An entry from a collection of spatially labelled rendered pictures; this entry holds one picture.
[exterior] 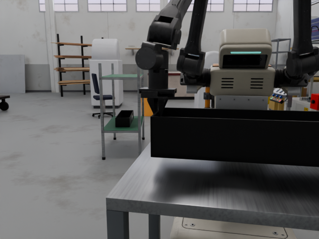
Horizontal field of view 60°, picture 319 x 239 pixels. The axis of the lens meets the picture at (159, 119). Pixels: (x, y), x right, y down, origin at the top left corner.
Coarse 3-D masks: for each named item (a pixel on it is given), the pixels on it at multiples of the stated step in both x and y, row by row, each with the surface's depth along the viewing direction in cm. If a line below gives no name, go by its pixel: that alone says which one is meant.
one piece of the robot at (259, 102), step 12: (216, 96) 122; (228, 96) 121; (240, 96) 120; (252, 96) 119; (264, 96) 119; (216, 108) 123; (228, 108) 122; (240, 108) 121; (252, 108) 120; (264, 108) 119
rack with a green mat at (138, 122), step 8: (112, 64) 385; (112, 72) 387; (112, 80) 389; (112, 88) 391; (112, 120) 368; (136, 120) 368; (104, 128) 324; (112, 128) 324; (120, 128) 324; (128, 128) 324; (136, 128) 324; (104, 144) 319; (104, 152) 319
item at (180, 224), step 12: (180, 228) 138; (192, 228) 138; (204, 228) 138; (216, 228) 138; (228, 228) 138; (240, 228) 138; (252, 228) 138; (264, 228) 138; (276, 228) 138; (288, 228) 139
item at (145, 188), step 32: (160, 160) 83; (192, 160) 83; (128, 192) 63; (160, 192) 63; (192, 192) 63; (224, 192) 63; (256, 192) 63; (288, 192) 63; (128, 224) 64; (256, 224) 55; (288, 224) 54
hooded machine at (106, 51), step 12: (96, 48) 670; (108, 48) 670; (96, 60) 667; (108, 60) 667; (120, 60) 710; (96, 72) 672; (108, 72) 672; (120, 72) 703; (108, 84) 678; (120, 84) 703; (120, 96) 702; (96, 108) 694; (108, 108) 694
